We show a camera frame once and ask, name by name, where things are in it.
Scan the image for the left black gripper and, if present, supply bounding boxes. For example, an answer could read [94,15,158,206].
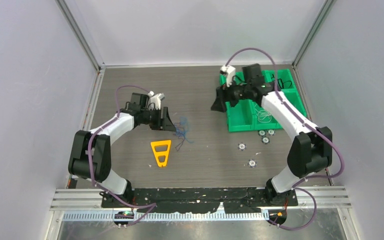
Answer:
[140,106,176,131]

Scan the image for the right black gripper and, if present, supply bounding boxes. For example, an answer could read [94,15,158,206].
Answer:
[211,77,252,113]

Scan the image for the black cable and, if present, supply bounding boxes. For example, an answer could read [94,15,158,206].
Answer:
[271,75,295,90]

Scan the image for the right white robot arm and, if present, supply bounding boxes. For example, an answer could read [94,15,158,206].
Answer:
[211,63,333,205]

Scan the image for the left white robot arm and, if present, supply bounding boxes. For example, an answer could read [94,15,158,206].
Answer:
[68,91,176,207]

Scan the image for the green compartment bin tray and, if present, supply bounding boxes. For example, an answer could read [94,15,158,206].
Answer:
[226,69,308,132]

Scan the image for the poker chip centre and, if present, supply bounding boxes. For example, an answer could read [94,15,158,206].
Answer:
[237,142,247,151]

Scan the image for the poker chip right upper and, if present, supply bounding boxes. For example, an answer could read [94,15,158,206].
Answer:
[267,129,276,136]

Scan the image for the poker chip lower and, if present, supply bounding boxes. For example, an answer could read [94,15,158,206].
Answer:
[248,159,257,168]

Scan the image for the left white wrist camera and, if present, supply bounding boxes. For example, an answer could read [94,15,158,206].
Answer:
[147,91,165,110]

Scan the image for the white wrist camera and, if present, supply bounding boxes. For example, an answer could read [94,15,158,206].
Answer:
[147,91,165,110]
[219,65,236,88]

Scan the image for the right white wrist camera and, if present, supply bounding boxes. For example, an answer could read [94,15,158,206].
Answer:
[219,65,236,88]

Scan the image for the yellow triangular plastic frame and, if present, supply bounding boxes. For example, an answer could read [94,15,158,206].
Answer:
[150,140,172,168]

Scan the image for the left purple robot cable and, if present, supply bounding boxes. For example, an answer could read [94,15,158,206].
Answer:
[87,85,158,227]

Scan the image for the slotted aluminium cable duct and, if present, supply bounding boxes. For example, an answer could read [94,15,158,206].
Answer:
[62,210,270,222]

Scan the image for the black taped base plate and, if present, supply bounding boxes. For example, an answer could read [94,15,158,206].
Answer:
[99,187,298,214]

